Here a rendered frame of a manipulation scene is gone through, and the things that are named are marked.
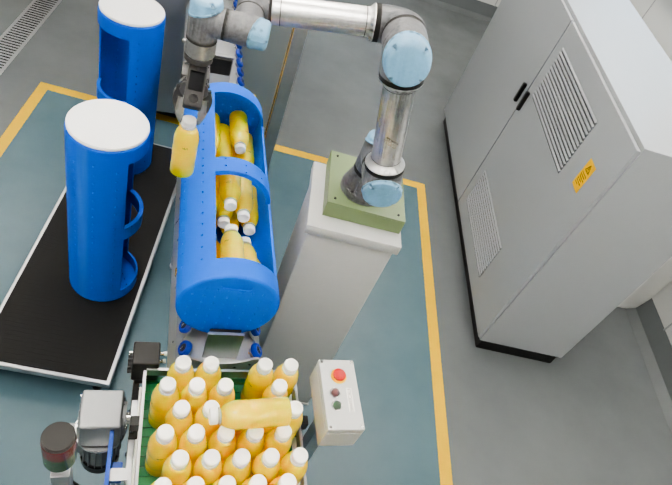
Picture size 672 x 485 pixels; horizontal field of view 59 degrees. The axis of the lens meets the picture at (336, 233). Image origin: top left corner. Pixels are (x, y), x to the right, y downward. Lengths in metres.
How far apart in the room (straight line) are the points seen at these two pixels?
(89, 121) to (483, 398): 2.27
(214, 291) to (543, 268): 1.75
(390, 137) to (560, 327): 1.96
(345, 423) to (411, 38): 0.96
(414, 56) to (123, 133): 1.14
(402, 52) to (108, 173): 1.18
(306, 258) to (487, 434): 1.54
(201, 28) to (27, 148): 2.33
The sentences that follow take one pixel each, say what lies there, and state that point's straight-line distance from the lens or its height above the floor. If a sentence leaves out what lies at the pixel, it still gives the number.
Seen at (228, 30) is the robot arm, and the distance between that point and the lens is 1.48.
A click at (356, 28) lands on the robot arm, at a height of 1.76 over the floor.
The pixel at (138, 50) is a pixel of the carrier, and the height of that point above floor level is 0.92.
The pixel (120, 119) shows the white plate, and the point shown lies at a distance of 2.27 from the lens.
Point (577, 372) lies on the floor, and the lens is 3.72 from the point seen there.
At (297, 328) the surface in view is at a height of 0.57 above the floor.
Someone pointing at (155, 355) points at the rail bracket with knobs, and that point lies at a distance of 1.68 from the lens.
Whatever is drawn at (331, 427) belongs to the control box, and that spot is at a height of 1.10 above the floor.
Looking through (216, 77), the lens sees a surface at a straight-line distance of 2.68.
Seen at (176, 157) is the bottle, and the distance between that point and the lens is 1.73.
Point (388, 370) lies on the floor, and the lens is 3.08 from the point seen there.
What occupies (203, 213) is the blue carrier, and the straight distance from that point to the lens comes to 1.73.
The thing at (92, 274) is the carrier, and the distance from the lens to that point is 2.66.
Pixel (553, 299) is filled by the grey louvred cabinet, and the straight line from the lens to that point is 3.13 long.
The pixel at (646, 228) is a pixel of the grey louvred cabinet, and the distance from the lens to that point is 2.87.
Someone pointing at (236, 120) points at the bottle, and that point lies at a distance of 2.21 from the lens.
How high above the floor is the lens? 2.45
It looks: 44 degrees down
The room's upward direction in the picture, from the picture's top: 24 degrees clockwise
